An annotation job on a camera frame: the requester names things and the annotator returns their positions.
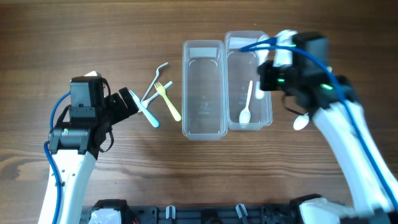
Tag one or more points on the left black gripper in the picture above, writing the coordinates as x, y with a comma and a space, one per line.
122, 112

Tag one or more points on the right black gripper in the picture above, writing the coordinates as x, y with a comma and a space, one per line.
265, 70

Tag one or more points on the thin white plastic spoon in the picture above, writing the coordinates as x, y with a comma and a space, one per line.
245, 114

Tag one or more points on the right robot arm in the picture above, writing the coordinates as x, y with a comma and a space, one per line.
334, 108

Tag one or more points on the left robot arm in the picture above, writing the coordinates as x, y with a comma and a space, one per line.
75, 140

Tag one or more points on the right clear plastic container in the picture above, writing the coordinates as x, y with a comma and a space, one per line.
241, 69

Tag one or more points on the clear plastic container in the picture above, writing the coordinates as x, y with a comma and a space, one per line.
203, 90
241, 69

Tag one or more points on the left clear plastic container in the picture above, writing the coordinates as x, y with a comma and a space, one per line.
203, 90

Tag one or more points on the flat white plastic fork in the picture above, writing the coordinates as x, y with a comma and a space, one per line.
146, 103

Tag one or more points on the light blue plastic fork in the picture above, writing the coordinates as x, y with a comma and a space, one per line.
153, 121

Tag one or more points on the yellow plastic fork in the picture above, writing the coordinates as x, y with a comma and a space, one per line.
162, 92

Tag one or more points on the white spoon lower diagonal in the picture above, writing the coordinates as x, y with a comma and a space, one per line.
301, 121

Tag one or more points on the curved white plastic fork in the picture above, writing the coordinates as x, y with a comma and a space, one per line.
157, 75

